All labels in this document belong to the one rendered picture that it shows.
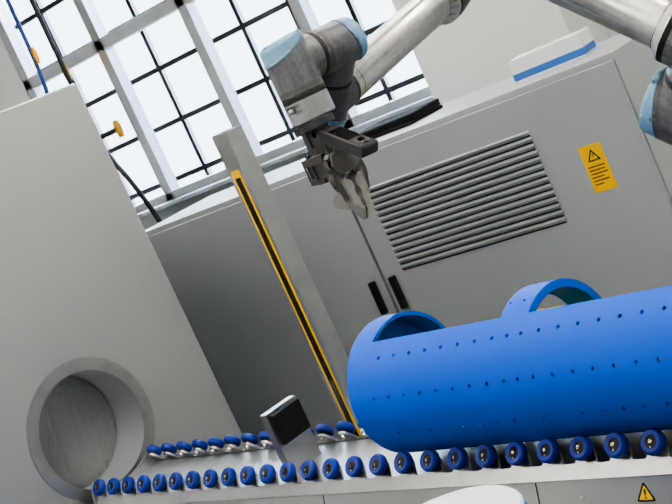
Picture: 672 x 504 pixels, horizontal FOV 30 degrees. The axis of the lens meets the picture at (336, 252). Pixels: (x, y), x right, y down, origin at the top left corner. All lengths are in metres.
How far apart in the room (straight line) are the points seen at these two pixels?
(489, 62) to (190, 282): 1.43
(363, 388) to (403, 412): 0.11
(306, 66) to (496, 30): 2.57
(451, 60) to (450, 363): 2.83
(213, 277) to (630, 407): 2.85
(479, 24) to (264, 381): 1.60
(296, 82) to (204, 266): 2.45
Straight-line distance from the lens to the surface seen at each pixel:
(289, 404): 2.91
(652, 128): 2.82
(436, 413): 2.36
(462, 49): 4.98
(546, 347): 2.15
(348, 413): 3.25
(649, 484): 2.19
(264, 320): 4.67
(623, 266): 3.85
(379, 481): 2.62
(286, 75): 2.37
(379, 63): 2.65
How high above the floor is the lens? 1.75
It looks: 8 degrees down
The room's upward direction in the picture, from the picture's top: 24 degrees counter-clockwise
